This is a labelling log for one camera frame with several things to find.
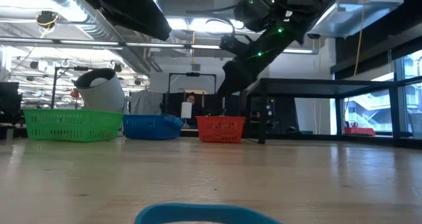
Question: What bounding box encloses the black background frame stand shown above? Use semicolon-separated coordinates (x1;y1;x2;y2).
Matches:
167;71;218;103

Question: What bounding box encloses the black ceiling device yellow cable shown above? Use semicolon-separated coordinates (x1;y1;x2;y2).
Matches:
35;10;60;30

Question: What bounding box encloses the long ceiling light bar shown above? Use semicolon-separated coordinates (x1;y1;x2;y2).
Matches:
0;37;320;55

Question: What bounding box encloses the person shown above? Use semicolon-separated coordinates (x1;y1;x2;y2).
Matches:
184;92;206;117

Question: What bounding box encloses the black perforated metal shelf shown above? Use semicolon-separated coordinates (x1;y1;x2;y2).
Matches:
245;78;402;145

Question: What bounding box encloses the blue rubber band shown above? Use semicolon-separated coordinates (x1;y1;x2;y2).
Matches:
133;202;283;224

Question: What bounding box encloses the right wrist camera black cable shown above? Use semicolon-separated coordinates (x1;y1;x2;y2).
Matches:
186;5;247;37

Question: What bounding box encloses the blue plastic basket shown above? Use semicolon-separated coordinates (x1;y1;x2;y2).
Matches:
122;114;184;141

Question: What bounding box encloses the red storage bin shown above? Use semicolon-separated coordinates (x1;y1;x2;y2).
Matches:
343;126;377;137

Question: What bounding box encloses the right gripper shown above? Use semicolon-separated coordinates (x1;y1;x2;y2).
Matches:
216;57;263;98

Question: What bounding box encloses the red plastic basket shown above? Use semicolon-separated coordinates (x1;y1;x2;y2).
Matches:
195;115;246;144

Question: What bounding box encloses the yellow hanging cable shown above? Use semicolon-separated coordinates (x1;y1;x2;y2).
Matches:
353;5;366;77

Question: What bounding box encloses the green plastic basket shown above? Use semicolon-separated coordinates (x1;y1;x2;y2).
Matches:
22;109;125;143

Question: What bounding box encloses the grey cloth cover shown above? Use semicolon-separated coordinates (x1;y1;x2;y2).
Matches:
129;89;165;116

